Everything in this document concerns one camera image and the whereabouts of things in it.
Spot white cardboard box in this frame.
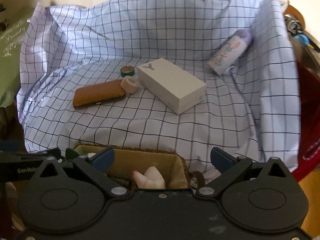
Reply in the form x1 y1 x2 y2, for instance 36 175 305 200
137 58 207 115

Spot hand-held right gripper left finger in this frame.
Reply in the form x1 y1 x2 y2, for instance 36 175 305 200
37 147 129 198

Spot brown leather case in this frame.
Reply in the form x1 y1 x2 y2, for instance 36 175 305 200
72 80 126 110

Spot checked white bed sheet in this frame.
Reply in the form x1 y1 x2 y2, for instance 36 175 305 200
16 0 300 178

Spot beige tape roll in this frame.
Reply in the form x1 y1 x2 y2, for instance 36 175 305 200
121 76 138 90

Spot red cloth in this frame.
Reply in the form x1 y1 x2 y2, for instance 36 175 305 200
296 60 320 178

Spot black white striped cloth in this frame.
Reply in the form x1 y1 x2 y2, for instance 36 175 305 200
285 15 304 37

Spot green printed bag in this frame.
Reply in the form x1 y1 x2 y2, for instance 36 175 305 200
0 6 34 108

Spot green tape roll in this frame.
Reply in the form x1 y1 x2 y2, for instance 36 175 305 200
120 66 136 77

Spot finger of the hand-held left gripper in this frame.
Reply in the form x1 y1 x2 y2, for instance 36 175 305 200
0 142 19 152
0 148 62 161

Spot pastel printed bottle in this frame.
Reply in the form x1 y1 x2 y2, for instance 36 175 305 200
209 29 254 75

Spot green plush toy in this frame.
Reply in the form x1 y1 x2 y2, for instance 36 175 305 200
65 148 78 161

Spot wooden chair back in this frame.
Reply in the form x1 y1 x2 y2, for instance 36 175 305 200
285 4 305 25

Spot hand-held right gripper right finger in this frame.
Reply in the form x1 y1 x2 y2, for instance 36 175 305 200
196 147 291 198

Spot white plush rabbit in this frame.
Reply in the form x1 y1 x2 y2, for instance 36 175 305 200
135 166 166 189

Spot woven basket with fabric lining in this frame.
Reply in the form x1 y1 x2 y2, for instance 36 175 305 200
66 144 208 190

